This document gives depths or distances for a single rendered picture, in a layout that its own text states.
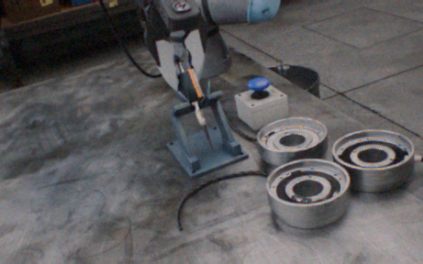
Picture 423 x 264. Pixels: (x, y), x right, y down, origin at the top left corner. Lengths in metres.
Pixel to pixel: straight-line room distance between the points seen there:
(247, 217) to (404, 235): 0.19
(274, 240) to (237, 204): 0.09
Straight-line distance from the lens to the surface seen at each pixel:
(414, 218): 0.66
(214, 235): 0.66
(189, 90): 0.79
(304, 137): 0.78
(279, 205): 0.64
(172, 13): 0.69
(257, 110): 0.87
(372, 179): 0.68
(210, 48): 1.14
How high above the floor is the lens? 1.21
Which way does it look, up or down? 28 degrees down
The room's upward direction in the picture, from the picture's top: 12 degrees counter-clockwise
